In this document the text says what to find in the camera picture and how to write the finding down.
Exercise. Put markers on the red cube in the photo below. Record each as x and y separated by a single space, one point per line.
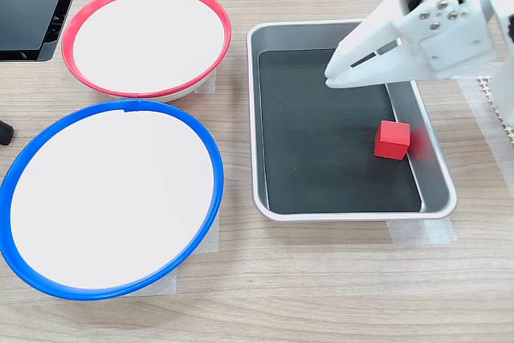
391 140

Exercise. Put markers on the steel tray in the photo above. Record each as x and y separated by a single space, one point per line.
434 182

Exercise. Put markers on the pale perforated plate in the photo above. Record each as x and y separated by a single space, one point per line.
486 86

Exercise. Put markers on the black mat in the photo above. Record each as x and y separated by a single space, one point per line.
321 138

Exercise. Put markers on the translucent paper sheet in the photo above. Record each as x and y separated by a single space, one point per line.
206 84
201 238

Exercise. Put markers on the translucent tape strip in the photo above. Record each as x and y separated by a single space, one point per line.
417 231

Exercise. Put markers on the white plate with red rim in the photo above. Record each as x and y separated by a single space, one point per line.
148 37

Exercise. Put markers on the white plate with blue rim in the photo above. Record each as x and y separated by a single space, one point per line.
112 198

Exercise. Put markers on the black electronic device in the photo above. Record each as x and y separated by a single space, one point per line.
28 17

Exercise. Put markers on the small black object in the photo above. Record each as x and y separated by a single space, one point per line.
5 133

